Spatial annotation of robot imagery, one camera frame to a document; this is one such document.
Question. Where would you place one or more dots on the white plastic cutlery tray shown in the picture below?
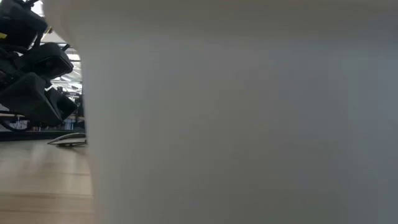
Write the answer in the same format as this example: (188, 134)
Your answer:
(217, 124)

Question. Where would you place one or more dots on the black aluminium table frame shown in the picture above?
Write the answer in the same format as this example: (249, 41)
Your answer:
(31, 135)

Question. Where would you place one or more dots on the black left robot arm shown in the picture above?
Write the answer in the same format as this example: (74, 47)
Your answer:
(18, 25)

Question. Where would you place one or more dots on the black spoon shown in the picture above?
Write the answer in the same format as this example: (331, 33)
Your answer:
(70, 140)

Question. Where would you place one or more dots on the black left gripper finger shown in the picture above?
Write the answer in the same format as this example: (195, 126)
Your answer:
(31, 99)
(63, 104)

